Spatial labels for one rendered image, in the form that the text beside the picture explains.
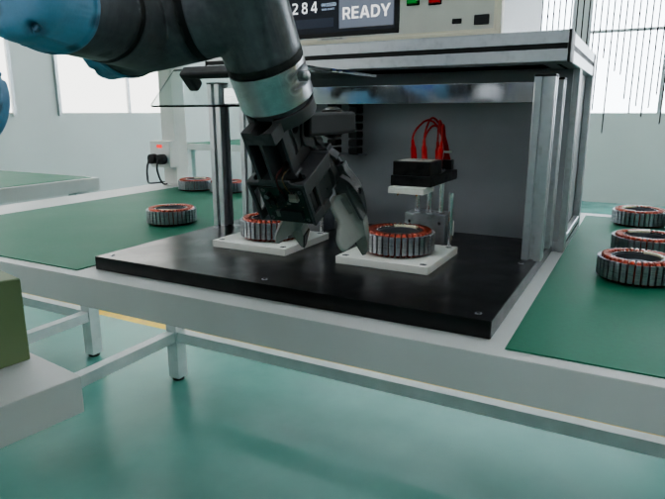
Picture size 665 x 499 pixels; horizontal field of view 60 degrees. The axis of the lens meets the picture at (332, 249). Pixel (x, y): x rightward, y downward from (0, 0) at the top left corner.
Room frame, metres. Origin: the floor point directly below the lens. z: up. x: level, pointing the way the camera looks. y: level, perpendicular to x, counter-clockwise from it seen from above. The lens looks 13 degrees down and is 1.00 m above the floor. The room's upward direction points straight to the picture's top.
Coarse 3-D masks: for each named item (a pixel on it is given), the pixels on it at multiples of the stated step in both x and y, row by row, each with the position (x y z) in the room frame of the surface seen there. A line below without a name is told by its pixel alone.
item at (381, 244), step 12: (372, 228) 0.89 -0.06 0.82; (384, 228) 0.92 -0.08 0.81; (396, 228) 0.93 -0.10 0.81; (408, 228) 0.92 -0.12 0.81; (420, 228) 0.91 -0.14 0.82; (372, 240) 0.86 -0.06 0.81; (384, 240) 0.85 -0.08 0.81; (396, 240) 0.84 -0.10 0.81; (408, 240) 0.84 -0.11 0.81; (420, 240) 0.85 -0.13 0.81; (432, 240) 0.87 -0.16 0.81; (372, 252) 0.87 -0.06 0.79; (384, 252) 0.85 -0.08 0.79; (396, 252) 0.84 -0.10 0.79; (408, 252) 0.84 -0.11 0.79; (420, 252) 0.85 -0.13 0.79
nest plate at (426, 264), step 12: (348, 252) 0.88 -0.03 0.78; (360, 252) 0.88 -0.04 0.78; (432, 252) 0.88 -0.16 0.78; (444, 252) 0.88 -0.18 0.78; (456, 252) 0.92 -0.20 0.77; (360, 264) 0.84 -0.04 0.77; (372, 264) 0.83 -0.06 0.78; (384, 264) 0.83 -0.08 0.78; (396, 264) 0.82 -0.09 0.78; (408, 264) 0.81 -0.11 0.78; (420, 264) 0.81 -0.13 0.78; (432, 264) 0.81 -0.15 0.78
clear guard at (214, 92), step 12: (312, 72) 0.97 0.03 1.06; (324, 72) 0.97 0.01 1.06; (336, 72) 0.97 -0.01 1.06; (348, 72) 1.00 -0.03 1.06; (360, 72) 1.04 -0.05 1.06; (168, 84) 0.95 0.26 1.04; (180, 84) 0.94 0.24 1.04; (204, 84) 0.91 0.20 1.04; (216, 84) 0.90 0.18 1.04; (228, 84) 0.89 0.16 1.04; (156, 96) 0.94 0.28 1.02; (168, 96) 0.92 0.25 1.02; (180, 96) 0.91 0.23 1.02; (192, 96) 0.90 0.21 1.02; (204, 96) 0.89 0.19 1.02; (216, 96) 0.88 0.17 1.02; (228, 96) 0.87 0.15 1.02
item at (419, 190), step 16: (400, 160) 0.95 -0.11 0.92; (416, 160) 0.95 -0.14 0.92; (432, 160) 0.95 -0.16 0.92; (400, 176) 0.94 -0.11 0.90; (416, 176) 0.93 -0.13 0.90; (432, 176) 0.93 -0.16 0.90; (448, 176) 1.00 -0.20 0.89; (400, 192) 0.92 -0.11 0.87; (416, 192) 0.91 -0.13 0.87; (416, 208) 1.03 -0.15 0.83
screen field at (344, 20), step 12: (348, 0) 1.08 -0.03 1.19; (360, 0) 1.07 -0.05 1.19; (372, 0) 1.06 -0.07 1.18; (384, 0) 1.05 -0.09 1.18; (348, 12) 1.08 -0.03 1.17; (360, 12) 1.07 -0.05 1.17; (372, 12) 1.06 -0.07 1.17; (384, 12) 1.05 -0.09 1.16; (348, 24) 1.08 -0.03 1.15; (360, 24) 1.07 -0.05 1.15; (372, 24) 1.06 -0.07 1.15; (384, 24) 1.05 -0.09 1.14
